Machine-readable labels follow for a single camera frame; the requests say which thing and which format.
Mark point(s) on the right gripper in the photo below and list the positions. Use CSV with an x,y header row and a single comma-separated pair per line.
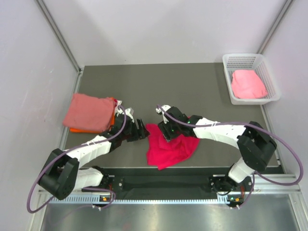
x,y
164,128

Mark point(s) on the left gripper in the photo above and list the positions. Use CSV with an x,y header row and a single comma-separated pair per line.
x,y
141,133

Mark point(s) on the magenta t shirt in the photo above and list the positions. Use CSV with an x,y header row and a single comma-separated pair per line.
x,y
163,154

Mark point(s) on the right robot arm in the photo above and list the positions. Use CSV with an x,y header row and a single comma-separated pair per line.
x,y
253,142

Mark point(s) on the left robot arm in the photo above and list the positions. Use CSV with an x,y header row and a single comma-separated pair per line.
x,y
64,171

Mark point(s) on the folded salmon t shirt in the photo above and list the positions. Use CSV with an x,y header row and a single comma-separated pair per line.
x,y
89,113

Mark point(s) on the folded orange t shirt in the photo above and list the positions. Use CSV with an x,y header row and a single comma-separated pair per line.
x,y
96,127

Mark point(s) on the light pink t shirt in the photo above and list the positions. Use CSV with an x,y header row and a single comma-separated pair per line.
x,y
246,84

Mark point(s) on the white plastic basket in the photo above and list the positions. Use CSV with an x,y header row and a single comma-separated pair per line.
x,y
258,63

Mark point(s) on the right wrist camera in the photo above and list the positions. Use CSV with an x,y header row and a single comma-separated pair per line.
x,y
161,111

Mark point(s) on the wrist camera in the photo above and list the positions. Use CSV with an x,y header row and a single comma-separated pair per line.
x,y
161,111
120,110

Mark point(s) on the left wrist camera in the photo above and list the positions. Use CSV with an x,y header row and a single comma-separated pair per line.
x,y
120,110

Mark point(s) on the slotted grey cable duct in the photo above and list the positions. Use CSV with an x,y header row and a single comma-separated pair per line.
x,y
97,199

